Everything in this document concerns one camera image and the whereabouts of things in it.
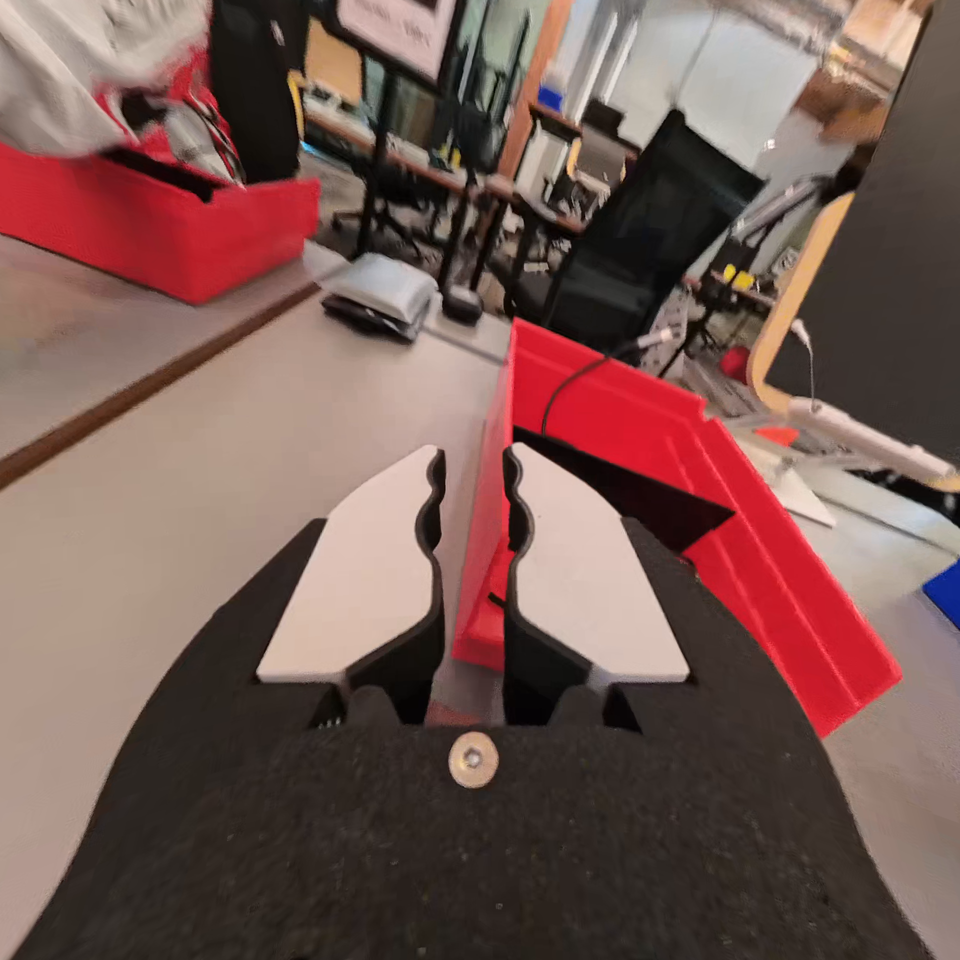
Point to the blue plastic bin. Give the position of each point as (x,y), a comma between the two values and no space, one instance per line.
(946,592)

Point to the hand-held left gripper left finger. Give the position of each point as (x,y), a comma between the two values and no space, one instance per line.
(360,600)

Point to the wood-framed black panel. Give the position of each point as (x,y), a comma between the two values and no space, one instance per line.
(900,225)

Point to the red plastic bin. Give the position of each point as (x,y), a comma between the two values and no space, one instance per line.
(150,232)
(750,540)

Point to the white light bar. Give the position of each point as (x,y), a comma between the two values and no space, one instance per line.
(862,435)

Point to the tag pattern sign board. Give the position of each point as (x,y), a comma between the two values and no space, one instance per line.
(397,37)

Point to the black sign easel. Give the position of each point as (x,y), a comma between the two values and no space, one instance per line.
(386,150)

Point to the black rounded object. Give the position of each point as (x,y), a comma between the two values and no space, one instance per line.
(463,306)

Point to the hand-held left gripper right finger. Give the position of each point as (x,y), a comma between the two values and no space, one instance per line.
(592,600)

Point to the black office chair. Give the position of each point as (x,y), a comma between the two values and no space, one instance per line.
(660,225)

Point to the black bin divider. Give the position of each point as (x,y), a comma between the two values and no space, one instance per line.
(637,487)

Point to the dark cloth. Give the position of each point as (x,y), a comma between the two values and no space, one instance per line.
(255,90)

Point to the grey folded case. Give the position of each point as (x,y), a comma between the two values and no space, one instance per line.
(382,289)

